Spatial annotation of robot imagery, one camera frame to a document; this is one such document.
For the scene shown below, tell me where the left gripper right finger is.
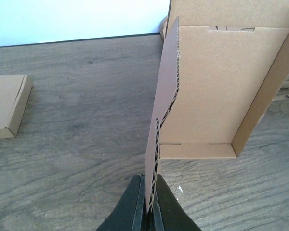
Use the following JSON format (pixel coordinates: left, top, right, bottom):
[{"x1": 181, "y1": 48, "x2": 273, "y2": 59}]
[{"x1": 152, "y1": 174, "x2": 201, "y2": 231}]

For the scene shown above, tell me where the folded brown cardboard box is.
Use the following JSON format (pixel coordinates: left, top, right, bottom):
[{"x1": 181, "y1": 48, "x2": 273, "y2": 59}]
[{"x1": 0, "y1": 75, "x2": 33, "y2": 139}]

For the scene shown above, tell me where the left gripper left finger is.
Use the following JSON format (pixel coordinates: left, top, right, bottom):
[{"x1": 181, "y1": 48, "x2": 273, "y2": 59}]
[{"x1": 97, "y1": 175, "x2": 146, "y2": 231}]

